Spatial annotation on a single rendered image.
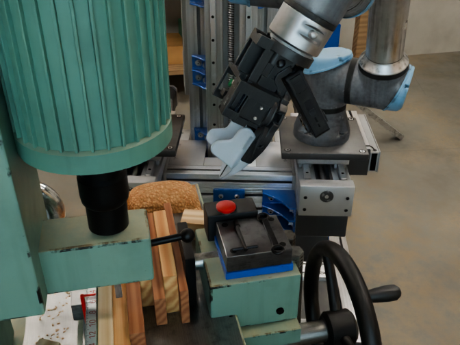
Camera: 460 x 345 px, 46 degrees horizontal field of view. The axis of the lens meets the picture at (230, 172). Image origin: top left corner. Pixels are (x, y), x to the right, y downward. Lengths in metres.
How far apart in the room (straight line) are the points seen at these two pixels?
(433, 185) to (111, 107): 2.53
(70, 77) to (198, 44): 1.04
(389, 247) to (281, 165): 1.06
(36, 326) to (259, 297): 0.39
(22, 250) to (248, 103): 0.33
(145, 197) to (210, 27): 0.56
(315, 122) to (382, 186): 2.11
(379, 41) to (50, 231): 0.85
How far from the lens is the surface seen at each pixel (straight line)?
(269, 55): 0.71
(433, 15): 4.83
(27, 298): 0.70
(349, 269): 0.83
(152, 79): 0.57
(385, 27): 1.26
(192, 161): 1.53
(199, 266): 0.82
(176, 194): 1.02
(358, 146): 1.45
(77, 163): 0.57
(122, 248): 0.70
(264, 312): 0.83
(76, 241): 0.70
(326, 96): 1.39
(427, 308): 2.23
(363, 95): 1.37
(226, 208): 0.81
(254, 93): 0.71
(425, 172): 3.06
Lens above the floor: 1.49
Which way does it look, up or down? 31 degrees down
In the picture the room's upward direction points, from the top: straight up
